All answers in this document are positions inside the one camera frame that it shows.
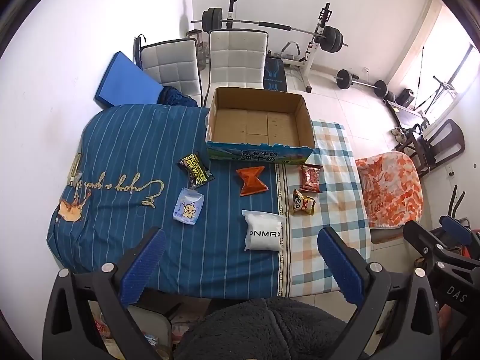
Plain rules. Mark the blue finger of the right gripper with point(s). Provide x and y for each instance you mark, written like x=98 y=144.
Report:
x=456 y=230

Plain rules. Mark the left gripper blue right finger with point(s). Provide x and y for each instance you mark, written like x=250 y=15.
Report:
x=345 y=264

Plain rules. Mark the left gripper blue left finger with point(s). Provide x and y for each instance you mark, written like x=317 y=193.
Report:
x=137 y=265

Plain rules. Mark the yellow panda snack bag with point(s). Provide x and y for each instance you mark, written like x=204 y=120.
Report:
x=303 y=203

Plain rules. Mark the white ONMAX soft pack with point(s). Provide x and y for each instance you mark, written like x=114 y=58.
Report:
x=264 y=230

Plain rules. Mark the light blue cartoon pouch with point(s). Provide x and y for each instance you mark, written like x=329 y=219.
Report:
x=188 y=206

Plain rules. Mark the red floral snack bag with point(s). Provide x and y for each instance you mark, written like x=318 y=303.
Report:
x=310 y=178

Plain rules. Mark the black shoe shine wipes pack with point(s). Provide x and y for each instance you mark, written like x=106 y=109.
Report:
x=198 y=174

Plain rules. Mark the orange snack bag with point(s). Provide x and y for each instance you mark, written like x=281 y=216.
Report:
x=252 y=184

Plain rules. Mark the orange white floral cloth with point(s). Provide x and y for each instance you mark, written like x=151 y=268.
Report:
x=391 y=190

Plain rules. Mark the dark wooden chair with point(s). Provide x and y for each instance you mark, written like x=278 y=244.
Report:
x=446 y=143

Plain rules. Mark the black fleece garment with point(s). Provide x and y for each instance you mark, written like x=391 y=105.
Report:
x=271 y=328

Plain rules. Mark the blue striped bed sheet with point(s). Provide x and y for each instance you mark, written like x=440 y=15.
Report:
x=126 y=180

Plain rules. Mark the small black speaker box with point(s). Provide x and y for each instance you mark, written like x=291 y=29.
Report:
x=406 y=97

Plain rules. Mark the open cardboard box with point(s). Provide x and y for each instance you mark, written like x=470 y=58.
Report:
x=259 y=125

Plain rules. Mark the short barbell on floor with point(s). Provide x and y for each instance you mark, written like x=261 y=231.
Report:
x=345 y=80

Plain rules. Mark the blue foam mat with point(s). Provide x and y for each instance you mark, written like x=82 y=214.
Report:
x=124 y=83

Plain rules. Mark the black blue bench pad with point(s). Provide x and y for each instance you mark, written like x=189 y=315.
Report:
x=274 y=75

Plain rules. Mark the left white quilted chair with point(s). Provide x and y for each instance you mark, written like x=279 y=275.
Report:
x=174 y=63

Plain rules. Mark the white quilted chair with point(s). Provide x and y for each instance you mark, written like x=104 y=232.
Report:
x=236 y=59
x=174 y=63

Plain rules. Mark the long barbell with plates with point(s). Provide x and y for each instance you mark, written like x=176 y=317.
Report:
x=329 y=38

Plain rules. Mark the white weight bench rack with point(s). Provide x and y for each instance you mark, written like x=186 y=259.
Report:
x=305 y=60

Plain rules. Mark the right white quilted chair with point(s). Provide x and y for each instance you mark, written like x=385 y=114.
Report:
x=236 y=59

